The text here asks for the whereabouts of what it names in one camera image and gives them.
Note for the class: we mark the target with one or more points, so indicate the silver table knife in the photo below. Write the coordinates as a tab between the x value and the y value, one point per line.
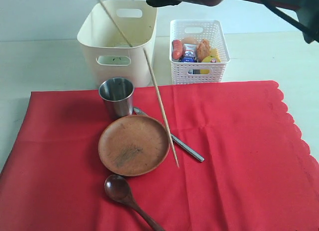
189	150

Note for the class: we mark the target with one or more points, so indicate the brown wooden plate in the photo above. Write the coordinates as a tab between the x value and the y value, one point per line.
133	145

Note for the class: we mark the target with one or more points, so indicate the steel cup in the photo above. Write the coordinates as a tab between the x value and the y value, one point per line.
117	95

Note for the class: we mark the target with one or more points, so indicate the wooden chopstick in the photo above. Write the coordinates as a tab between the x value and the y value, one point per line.
114	23
161	106

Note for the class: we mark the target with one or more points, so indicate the blue white milk carton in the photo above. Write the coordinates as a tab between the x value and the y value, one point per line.
189	53

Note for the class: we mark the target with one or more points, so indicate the red sausage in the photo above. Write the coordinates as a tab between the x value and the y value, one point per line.
177	50

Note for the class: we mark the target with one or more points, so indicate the yellow lemon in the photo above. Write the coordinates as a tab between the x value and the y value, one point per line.
211	59

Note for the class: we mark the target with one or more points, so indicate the brown egg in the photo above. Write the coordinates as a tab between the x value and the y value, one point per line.
189	40

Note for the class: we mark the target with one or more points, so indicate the orange fried chicken piece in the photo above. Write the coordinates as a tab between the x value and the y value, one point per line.
203	49

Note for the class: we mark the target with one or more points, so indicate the dark wooden spoon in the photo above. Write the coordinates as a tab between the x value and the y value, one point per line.
118	189

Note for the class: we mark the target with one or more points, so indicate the white ceramic bowl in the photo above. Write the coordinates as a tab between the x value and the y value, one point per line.
122	45

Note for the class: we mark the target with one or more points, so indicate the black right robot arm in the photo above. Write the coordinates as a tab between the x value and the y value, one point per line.
302	14

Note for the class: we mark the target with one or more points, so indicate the white perforated plastic basket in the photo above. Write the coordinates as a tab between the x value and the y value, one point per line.
198	72

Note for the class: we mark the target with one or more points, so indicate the cream plastic bin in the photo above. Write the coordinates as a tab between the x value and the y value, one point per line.
97	36

